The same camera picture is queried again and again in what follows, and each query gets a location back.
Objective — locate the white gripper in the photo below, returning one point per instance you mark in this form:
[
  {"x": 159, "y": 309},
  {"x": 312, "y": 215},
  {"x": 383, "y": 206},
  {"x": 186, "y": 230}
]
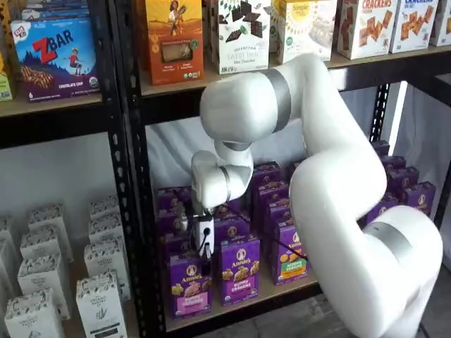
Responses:
[{"x": 202, "y": 225}]

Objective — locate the purple Annie's box pink patch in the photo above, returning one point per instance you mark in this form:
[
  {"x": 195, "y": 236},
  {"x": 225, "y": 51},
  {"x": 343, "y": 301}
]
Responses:
[{"x": 190, "y": 295}]

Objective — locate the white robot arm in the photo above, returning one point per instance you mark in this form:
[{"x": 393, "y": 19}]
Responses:
[{"x": 334, "y": 176}]

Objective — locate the purple Annie's box green patch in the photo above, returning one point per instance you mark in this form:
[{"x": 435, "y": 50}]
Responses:
[{"x": 292, "y": 271}]

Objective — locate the purple Annie's box brown patch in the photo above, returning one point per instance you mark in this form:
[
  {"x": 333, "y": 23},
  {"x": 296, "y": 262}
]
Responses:
[{"x": 382, "y": 207}]

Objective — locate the white Simple Mills thins box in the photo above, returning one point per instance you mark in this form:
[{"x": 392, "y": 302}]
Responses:
[{"x": 243, "y": 53}]

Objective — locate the orange cracker box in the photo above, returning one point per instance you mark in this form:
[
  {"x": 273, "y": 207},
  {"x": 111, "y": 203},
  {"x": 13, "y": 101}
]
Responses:
[{"x": 174, "y": 42}]

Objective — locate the blue Zbar box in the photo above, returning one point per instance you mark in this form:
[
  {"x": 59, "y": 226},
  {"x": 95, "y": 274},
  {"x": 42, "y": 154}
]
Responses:
[
  {"x": 56, "y": 60},
  {"x": 53, "y": 12}
]

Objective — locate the yellow snack box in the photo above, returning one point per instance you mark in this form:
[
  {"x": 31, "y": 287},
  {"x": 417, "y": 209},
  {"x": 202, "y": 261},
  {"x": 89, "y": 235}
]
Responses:
[{"x": 4, "y": 81}]

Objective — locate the orange-top pretzel crackers box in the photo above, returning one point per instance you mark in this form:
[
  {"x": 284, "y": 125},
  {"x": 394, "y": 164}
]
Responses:
[{"x": 370, "y": 28}]

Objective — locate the blue-top pretzel crackers box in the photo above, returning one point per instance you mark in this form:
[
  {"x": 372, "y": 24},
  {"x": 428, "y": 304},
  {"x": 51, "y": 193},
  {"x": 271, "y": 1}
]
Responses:
[{"x": 415, "y": 28}]

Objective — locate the white snack box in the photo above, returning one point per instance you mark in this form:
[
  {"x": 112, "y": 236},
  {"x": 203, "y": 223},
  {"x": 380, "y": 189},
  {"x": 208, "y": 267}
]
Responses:
[{"x": 443, "y": 21}]

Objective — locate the white patterned carton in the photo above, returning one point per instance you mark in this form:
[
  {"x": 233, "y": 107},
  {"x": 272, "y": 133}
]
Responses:
[
  {"x": 44, "y": 241},
  {"x": 42, "y": 273},
  {"x": 104, "y": 205},
  {"x": 33, "y": 317},
  {"x": 4, "y": 227},
  {"x": 102, "y": 306},
  {"x": 105, "y": 225},
  {"x": 104, "y": 253},
  {"x": 47, "y": 216}
]

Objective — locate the black metal shelving rack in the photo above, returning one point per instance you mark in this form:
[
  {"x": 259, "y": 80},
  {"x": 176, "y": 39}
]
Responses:
[
  {"x": 53, "y": 128},
  {"x": 135, "y": 141}
]

